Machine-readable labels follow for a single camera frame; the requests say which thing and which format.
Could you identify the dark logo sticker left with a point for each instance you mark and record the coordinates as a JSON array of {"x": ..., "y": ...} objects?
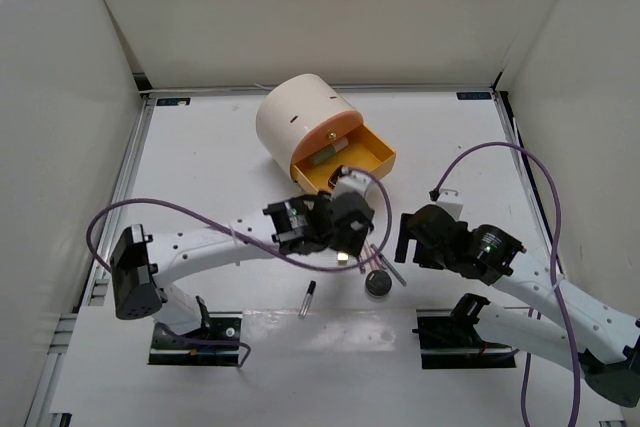
[{"x": 173, "y": 101}]

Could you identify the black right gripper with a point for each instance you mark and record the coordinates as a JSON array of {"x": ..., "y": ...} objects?
[{"x": 420, "y": 256}]

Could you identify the mint green tube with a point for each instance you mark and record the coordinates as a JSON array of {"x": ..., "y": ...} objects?
[{"x": 328, "y": 151}]

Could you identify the orange plastic drawer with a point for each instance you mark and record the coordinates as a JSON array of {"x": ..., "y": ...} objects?
[{"x": 320, "y": 136}]

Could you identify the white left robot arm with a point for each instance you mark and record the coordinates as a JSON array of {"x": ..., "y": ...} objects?
[{"x": 146, "y": 267}]

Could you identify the yellow drawer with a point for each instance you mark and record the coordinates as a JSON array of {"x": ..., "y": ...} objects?
[{"x": 366, "y": 151}]

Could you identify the grey patterned eyeliner pencil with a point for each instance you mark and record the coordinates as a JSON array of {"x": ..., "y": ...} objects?
[{"x": 392, "y": 269}]

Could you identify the black square compact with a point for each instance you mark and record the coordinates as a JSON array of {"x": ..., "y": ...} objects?
[{"x": 335, "y": 176}]

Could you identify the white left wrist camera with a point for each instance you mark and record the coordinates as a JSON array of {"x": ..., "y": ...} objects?
[{"x": 352, "y": 181}]

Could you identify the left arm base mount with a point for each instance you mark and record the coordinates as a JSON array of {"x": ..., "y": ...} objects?
[{"x": 215, "y": 343}]

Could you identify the cream cylindrical organizer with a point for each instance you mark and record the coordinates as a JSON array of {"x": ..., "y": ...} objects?
[{"x": 291, "y": 110}]

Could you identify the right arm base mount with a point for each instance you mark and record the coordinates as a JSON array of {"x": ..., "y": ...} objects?
[{"x": 448, "y": 340}]

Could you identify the dark logo sticker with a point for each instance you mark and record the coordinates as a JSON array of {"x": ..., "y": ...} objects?
[
  {"x": 474, "y": 96},
  {"x": 173, "y": 101}
]

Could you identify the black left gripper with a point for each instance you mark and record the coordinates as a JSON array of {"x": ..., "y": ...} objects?
[{"x": 351, "y": 243}]

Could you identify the dark logo sticker right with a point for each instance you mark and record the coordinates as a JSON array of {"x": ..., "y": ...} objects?
[{"x": 474, "y": 96}]

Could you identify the round black compact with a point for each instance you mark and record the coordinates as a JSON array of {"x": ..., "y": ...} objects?
[{"x": 377, "y": 284}]

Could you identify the clear mascara black cap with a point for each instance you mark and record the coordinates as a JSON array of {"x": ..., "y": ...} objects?
[{"x": 304, "y": 308}]

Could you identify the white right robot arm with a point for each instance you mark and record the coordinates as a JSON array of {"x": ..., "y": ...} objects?
[{"x": 580, "y": 333}]

